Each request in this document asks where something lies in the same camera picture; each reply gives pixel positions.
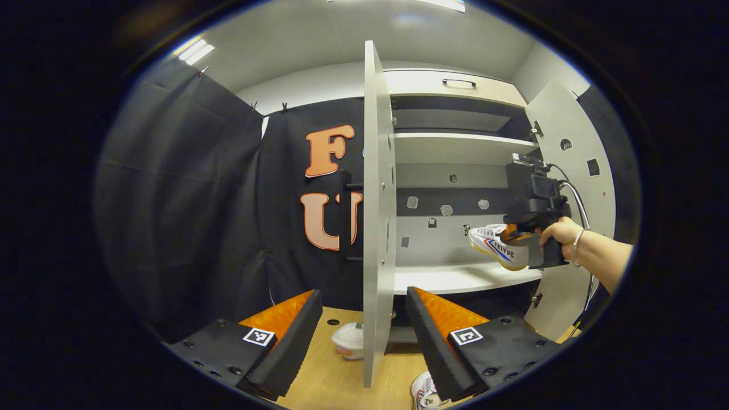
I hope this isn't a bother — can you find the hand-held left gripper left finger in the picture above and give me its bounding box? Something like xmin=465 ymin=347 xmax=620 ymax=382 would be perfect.
xmin=161 ymin=289 xmax=324 ymax=403

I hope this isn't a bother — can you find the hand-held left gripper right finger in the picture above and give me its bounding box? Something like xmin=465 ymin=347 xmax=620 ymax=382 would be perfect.
xmin=405 ymin=286 xmax=563 ymax=403

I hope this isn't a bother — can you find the white canvas shoe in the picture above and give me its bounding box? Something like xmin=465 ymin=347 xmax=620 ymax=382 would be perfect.
xmin=411 ymin=371 xmax=450 ymax=409
xmin=468 ymin=224 xmax=530 ymax=271

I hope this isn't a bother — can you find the white headphones-sticker cabinet door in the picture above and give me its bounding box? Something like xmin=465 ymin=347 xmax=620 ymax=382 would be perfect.
xmin=524 ymin=80 xmax=617 ymax=341

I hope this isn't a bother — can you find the white shoe cabinet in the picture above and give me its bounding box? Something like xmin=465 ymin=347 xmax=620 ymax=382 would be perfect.
xmin=384 ymin=68 xmax=570 ymax=345

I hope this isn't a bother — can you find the white cabinet drawer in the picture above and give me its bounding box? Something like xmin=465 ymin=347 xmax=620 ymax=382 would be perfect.
xmin=384 ymin=69 xmax=527 ymax=108

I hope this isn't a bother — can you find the white bowl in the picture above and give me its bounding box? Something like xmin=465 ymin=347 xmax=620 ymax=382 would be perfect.
xmin=331 ymin=322 xmax=365 ymax=360

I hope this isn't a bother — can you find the black backdrop cloth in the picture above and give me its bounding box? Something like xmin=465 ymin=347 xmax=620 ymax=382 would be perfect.
xmin=94 ymin=60 xmax=643 ymax=342

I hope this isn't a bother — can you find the ceiling light panel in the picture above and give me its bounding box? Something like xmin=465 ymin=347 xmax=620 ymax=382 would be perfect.
xmin=178 ymin=39 xmax=216 ymax=65
xmin=416 ymin=0 xmax=466 ymax=13

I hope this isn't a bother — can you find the silver bracelet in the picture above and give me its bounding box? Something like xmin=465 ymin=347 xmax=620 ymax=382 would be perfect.
xmin=571 ymin=228 xmax=587 ymax=267

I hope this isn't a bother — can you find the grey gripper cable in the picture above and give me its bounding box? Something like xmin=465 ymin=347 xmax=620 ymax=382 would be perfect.
xmin=550 ymin=164 xmax=596 ymax=325

